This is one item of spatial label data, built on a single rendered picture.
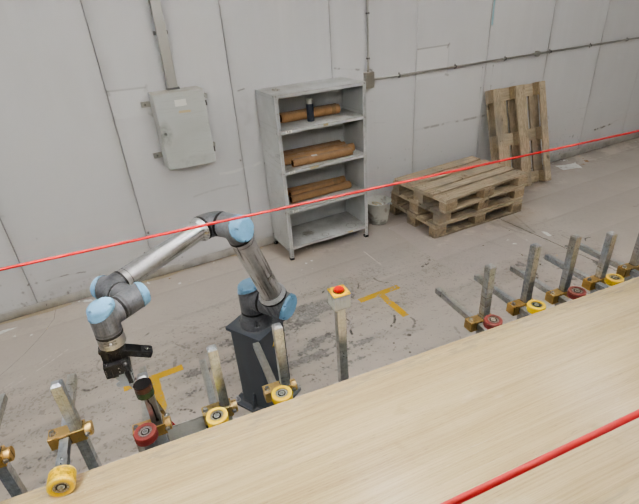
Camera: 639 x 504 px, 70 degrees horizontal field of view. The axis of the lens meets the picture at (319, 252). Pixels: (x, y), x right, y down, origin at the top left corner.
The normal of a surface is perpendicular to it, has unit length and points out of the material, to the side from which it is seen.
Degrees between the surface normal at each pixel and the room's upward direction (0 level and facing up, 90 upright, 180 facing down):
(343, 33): 90
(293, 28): 90
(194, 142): 90
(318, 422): 0
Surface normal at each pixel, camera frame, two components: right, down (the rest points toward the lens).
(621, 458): -0.07, -0.87
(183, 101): 0.47, 0.40
